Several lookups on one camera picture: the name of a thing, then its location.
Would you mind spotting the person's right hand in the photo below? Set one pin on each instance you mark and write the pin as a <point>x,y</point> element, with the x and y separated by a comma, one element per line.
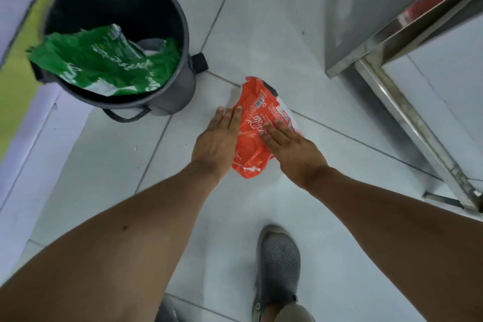
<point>298,157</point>

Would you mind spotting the person's left hand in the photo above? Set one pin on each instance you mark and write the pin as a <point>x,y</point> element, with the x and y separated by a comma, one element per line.
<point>215,146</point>

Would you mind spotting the person's right fingers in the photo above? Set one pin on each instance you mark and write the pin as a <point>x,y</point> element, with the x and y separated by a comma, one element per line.
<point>277,133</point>

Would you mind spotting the person's left fingers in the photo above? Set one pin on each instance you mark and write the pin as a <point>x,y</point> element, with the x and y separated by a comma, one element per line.
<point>227,120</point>

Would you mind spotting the red plastic wrapper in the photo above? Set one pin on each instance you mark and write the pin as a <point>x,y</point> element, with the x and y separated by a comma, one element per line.
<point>252,133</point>

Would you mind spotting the person's left forearm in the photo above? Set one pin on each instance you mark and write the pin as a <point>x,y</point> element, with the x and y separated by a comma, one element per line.
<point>113,250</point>

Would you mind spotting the person's right forearm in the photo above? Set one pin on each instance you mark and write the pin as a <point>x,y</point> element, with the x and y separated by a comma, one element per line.
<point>400,235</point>

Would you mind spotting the dark grey waste bin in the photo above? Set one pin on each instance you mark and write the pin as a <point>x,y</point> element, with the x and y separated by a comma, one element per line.
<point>171,89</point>

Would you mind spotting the green plastic wrapper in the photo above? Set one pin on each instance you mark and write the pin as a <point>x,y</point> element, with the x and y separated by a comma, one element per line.
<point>109,63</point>

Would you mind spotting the stainless steel table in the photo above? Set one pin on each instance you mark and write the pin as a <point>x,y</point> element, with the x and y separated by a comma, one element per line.
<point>377,4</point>

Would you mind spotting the beige trouser leg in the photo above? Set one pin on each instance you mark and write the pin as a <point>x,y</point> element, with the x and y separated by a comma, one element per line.
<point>295,314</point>

